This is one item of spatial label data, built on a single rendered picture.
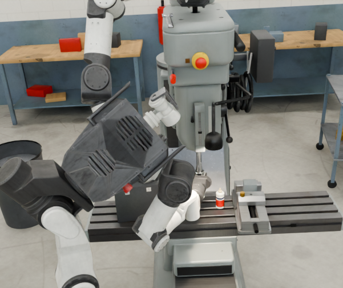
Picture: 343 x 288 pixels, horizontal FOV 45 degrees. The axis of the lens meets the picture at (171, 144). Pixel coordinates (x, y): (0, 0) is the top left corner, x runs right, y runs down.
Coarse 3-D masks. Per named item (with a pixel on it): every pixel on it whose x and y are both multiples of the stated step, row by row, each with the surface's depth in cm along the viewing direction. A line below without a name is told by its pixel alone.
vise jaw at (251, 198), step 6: (246, 192) 198; (252, 192) 198; (258, 192) 198; (240, 198) 195; (246, 198) 195; (252, 198) 194; (258, 198) 194; (264, 198) 194; (240, 204) 195; (246, 204) 195; (252, 204) 195; (258, 204) 194; (264, 204) 194
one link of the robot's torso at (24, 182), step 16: (16, 160) 132; (32, 160) 139; (48, 160) 141; (0, 176) 130; (16, 176) 127; (32, 176) 130; (48, 176) 131; (64, 176) 138; (16, 192) 129; (32, 192) 130; (48, 192) 132; (64, 192) 135; (80, 192) 138; (32, 208) 134; (80, 208) 143
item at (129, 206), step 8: (136, 184) 195; (144, 184) 194; (152, 184) 194; (120, 192) 192; (128, 192) 193; (136, 192) 194; (144, 192) 195; (152, 192) 195; (120, 200) 194; (128, 200) 195; (136, 200) 196; (144, 200) 196; (152, 200) 197; (120, 208) 196; (128, 208) 197; (136, 208) 198; (144, 208) 198; (120, 216) 198; (128, 216) 199; (136, 216) 200
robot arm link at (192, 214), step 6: (192, 186) 182; (198, 192) 180; (198, 198) 177; (192, 204) 174; (198, 204) 177; (192, 210) 175; (198, 210) 177; (186, 216) 177; (192, 216) 176; (198, 216) 178
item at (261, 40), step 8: (256, 32) 201; (264, 32) 200; (256, 40) 192; (264, 40) 189; (272, 40) 189; (256, 48) 193; (264, 48) 191; (272, 48) 191; (256, 56) 194; (264, 56) 192; (272, 56) 192; (256, 64) 195; (264, 64) 194; (272, 64) 194; (256, 72) 196; (264, 72) 196; (272, 72) 196; (256, 80) 198; (264, 80) 197; (272, 80) 198
